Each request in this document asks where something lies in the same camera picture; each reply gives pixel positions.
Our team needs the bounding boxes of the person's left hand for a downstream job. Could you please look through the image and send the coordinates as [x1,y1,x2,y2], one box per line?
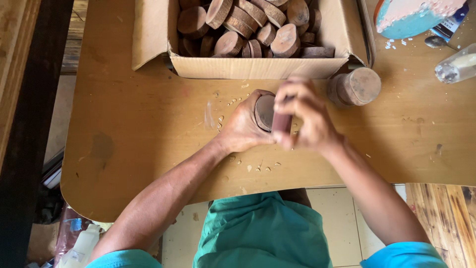
[218,89,277,153]

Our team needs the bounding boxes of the person's right hand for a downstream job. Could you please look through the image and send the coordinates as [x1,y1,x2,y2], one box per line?
[273,77,344,154]

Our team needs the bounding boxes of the reddish sandpaper piece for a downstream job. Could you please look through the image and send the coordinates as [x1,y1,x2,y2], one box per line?
[272,96,295,136]

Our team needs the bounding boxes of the round brown wooden slice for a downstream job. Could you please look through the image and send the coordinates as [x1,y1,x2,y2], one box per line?
[254,94,276,133]

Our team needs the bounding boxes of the cardboard box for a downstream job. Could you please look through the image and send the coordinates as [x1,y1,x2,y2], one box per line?
[132,0,376,80]

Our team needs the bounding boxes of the stack of sanded wooden slices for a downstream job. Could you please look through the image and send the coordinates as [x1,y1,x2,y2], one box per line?
[327,67,382,108]

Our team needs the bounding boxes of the pile of wooden slices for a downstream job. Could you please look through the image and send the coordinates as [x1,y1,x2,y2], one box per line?
[177,0,336,59]

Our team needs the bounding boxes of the person's teal shorts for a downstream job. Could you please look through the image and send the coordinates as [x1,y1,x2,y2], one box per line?
[192,191,333,268]

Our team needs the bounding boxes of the teal and pink round object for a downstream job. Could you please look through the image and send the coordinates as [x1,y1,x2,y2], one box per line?
[374,0,467,40]

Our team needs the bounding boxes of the metal spoon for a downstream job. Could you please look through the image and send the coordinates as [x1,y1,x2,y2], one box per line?
[424,35,448,49]

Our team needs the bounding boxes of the clear plastic bottle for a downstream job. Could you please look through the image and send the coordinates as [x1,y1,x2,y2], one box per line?
[435,43,476,84]

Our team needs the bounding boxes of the blue printed packet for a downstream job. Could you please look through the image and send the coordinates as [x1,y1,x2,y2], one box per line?
[431,2,470,42]

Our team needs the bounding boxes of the person's blue shirt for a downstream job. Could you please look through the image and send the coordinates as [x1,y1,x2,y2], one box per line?
[85,242,448,268]

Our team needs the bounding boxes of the clutter heap beside table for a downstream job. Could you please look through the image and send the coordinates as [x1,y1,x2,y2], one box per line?
[26,149,112,268]

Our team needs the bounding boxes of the white plastic jug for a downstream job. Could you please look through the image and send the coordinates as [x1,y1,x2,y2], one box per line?
[56,223,102,268]

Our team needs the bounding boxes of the dark wooden post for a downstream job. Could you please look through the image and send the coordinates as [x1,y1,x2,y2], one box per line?
[0,0,75,268]

